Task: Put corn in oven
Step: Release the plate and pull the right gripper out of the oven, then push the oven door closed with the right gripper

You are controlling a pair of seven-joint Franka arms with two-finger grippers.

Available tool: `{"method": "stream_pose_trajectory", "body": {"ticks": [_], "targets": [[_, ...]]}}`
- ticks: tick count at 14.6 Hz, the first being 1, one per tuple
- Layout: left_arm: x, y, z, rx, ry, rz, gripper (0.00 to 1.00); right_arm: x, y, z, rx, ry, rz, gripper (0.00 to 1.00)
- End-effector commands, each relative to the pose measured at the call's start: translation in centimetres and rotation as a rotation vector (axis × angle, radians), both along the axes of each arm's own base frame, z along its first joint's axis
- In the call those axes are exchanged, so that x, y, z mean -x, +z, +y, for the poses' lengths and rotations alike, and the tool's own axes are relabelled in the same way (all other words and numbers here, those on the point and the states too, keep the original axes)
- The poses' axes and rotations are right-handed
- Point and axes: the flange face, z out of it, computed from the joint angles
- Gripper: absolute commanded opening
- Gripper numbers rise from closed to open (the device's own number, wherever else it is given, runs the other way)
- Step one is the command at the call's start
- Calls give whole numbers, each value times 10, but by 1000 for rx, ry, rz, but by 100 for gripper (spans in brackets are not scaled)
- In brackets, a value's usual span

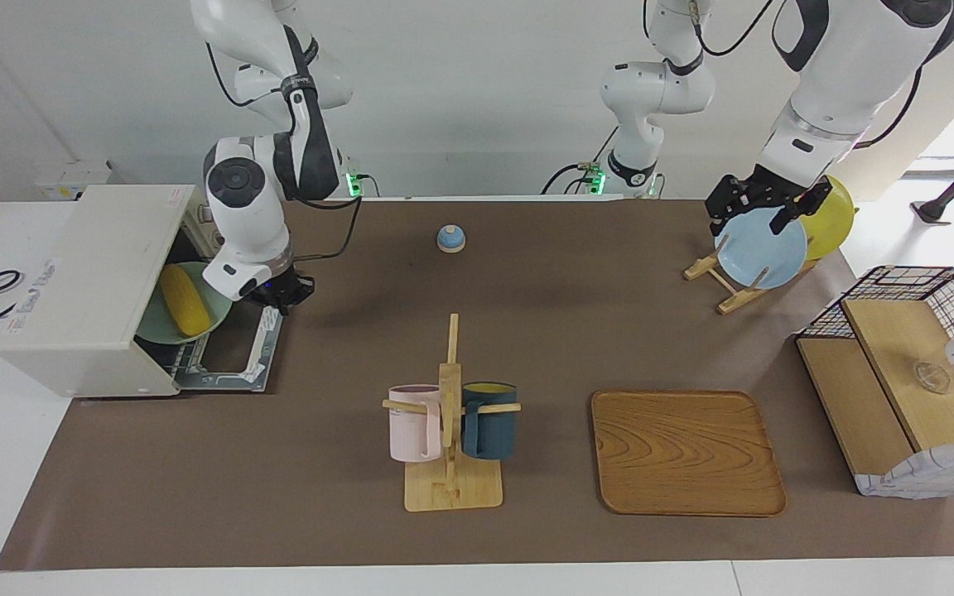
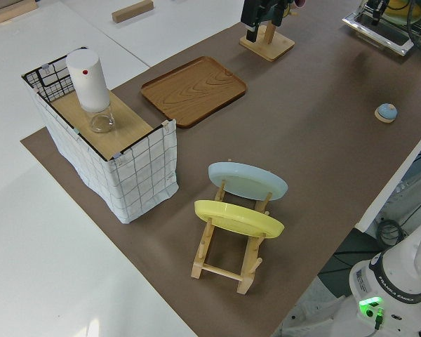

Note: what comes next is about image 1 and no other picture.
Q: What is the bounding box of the yellow corn cob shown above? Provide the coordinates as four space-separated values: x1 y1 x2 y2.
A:
159 263 213 338

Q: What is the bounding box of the yellow plate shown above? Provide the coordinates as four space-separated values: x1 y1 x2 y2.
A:
796 174 856 262

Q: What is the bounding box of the white checked cloth liner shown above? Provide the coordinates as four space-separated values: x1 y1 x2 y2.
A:
854 436 954 500

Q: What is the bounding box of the white toaster oven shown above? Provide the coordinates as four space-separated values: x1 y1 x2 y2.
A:
0 184 287 400

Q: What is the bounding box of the brown wooden tray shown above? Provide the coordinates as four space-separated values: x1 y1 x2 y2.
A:
590 389 788 518

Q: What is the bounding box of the small clear glass item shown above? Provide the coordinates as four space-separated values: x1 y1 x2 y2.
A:
912 360 952 395

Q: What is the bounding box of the dark blue mug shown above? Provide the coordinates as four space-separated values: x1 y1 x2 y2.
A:
460 381 519 461

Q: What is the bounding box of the oven wire rack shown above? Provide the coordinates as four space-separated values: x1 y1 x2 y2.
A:
150 339 205 377

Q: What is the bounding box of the glass oven door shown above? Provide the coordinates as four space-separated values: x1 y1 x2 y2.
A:
175 306 287 392

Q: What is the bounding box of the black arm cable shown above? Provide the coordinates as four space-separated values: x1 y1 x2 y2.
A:
205 41 362 266
691 0 923 150

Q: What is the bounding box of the wooden mug rack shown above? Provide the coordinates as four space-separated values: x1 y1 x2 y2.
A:
382 313 523 512

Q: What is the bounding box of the black base cable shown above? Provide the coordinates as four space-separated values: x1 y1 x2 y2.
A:
542 123 620 197

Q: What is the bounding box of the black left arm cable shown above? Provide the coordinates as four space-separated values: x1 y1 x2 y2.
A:
691 0 923 150

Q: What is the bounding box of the pink mug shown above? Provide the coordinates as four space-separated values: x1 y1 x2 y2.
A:
388 383 445 463

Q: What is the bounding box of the light blue plate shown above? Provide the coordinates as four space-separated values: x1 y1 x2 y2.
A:
714 205 809 291

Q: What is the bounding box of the brown table mat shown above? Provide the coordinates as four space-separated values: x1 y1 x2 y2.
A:
0 199 954 572

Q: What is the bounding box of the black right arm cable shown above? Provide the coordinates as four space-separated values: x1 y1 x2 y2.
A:
205 41 362 266

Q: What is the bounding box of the light green plate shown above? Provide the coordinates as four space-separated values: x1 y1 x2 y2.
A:
136 261 234 345

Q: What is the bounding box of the wooden plate rack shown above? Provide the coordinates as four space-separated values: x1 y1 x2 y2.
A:
683 234 822 316

